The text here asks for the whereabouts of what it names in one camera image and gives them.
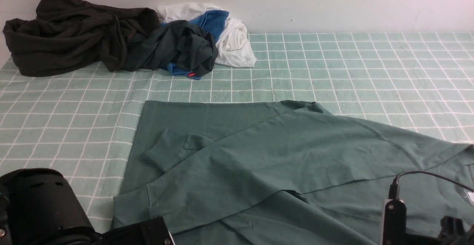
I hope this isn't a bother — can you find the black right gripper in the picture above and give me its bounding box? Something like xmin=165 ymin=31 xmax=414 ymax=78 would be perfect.
xmin=406 ymin=216 xmax=474 ymax=245

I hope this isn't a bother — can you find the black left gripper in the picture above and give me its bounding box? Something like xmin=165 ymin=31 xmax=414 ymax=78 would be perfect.
xmin=97 ymin=217 xmax=176 ymax=245

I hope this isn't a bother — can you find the green long sleeve shirt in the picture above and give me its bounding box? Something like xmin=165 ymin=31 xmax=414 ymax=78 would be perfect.
xmin=112 ymin=101 xmax=473 ymax=245

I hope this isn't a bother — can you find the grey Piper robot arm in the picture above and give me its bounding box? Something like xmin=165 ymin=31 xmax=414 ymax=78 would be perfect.
xmin=1 ymin=168 xmax=473 ymax=245

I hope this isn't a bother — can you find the green checkered tablecloth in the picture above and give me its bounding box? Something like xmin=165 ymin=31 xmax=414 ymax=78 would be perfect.
xmin=0 ymin=32 xmax=473 ymax=231

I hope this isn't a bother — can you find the dark teal crumpled garment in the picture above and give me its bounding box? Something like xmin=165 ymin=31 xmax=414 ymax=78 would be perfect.
xmin=121 ymin=20 xmax=218 ymax=76

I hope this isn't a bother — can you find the white crumpled garment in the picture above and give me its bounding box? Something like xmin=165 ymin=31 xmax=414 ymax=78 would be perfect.
xmin=156 ymin=2 xmax=256 ymax=67

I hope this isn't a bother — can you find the dark olive crumpled garment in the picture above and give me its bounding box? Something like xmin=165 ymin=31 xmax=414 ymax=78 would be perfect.
xmin=2 ymin=0 xmax=160 ymax=77

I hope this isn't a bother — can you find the blue crumpled garment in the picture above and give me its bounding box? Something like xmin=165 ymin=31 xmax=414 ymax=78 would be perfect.
xmin=161 ymin=10 xmax=229 ymax=80

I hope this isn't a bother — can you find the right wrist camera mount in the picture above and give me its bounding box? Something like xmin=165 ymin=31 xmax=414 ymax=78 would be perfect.
xmin=379 ymin=199 xmax=407 ymax=245

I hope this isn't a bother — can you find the black right camera cable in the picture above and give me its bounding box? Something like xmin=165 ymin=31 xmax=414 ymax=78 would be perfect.
xmin=388 ymin=170 xmax=474 ymax=200

